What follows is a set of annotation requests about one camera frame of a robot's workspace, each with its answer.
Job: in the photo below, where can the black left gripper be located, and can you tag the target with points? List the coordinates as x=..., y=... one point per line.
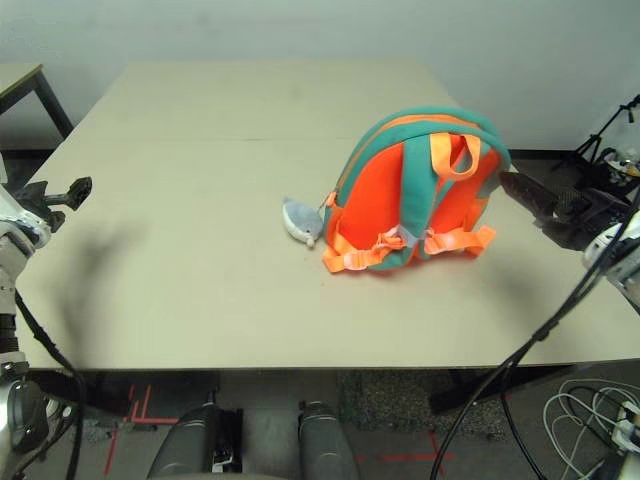
x=42, y=210

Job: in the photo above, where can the black bag with bottles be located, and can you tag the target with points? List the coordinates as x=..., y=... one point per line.
x=620, y=167

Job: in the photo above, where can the side table with dark frame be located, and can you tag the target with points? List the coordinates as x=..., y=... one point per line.
x=35, y=85

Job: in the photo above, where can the grey robot leg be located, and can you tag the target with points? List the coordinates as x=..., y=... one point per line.
x=325, y=440
x=187, y=440

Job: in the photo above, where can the grey robot right leg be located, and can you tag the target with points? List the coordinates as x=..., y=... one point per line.
x=325, y=440

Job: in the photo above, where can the orange and teal backpack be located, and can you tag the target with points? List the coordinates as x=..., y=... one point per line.
x=400, y=200

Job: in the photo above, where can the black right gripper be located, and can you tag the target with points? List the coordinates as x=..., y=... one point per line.
x=590, y=220

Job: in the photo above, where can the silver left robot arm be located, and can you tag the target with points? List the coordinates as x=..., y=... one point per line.
x=20, y=400

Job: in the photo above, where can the grey robot left leg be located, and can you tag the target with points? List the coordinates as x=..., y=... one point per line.
x=187, y=440

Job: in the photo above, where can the black tripod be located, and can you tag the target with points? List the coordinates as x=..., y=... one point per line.
x=605, y=132

